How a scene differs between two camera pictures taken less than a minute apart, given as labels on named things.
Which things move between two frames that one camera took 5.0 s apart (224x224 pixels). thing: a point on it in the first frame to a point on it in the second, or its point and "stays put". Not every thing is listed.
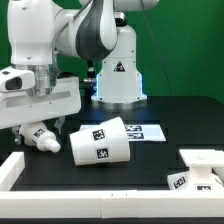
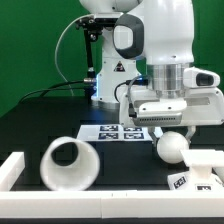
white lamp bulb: [37, 135] to [169, 145]
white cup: [105, 142] to [78, 176]
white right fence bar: [219, 171] stays put
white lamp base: [200, 175] stays put
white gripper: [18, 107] to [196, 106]
